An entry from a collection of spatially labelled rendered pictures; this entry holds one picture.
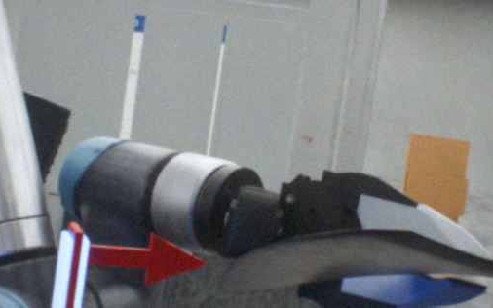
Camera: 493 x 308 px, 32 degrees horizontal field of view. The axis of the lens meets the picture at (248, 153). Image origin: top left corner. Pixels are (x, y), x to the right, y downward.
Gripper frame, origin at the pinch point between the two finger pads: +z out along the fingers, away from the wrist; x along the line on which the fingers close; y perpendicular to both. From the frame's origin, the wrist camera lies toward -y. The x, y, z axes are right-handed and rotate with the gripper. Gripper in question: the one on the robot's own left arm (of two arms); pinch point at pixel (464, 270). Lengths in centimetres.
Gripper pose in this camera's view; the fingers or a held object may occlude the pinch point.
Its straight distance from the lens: 55.4
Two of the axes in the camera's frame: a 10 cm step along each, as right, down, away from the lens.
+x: -2.1, 9.8, -0.3
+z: 8.1, 1.6, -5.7
